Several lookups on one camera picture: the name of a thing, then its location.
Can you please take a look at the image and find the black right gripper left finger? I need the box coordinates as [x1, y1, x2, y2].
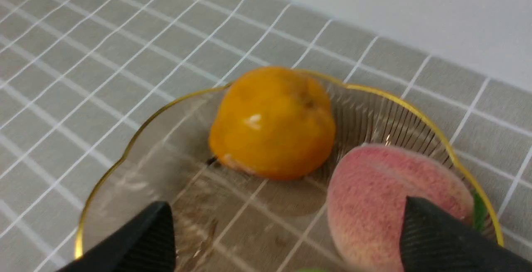
[59, 201, 177, 272]

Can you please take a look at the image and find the pink peach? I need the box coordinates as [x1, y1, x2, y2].
[326, 144, 474, 272]

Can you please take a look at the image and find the orange yellow pear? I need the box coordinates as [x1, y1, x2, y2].
[209, 66, 336, 180]

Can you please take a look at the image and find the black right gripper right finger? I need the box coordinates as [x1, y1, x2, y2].
[399, 196, 532, 272]

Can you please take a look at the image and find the green apple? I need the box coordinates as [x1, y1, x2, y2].
[472, 192, 487, 232]

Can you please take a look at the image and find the clear gold-rimmed glass plate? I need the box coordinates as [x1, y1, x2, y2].
[74, 71, 504, 272]

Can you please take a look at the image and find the grey checkered tablecloth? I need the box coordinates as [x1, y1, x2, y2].
[1, 0, 531, 272]

